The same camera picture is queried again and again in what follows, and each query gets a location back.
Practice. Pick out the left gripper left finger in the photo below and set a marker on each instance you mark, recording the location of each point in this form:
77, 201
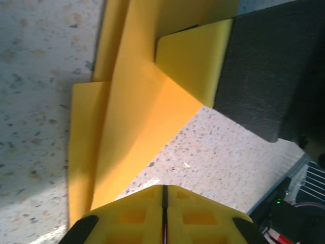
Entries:
129, 221

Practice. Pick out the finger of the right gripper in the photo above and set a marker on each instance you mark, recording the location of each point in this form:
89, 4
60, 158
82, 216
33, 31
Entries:
254, 76

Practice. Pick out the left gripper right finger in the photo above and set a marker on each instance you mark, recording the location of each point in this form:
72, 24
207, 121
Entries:
203, 221

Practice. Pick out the yellow square paper sheet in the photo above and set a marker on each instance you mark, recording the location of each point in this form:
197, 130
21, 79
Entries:
132, 101

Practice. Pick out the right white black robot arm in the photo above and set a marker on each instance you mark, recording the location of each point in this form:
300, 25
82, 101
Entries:
299, 223

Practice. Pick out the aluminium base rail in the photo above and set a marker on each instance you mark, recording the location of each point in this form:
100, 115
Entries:
279, 178

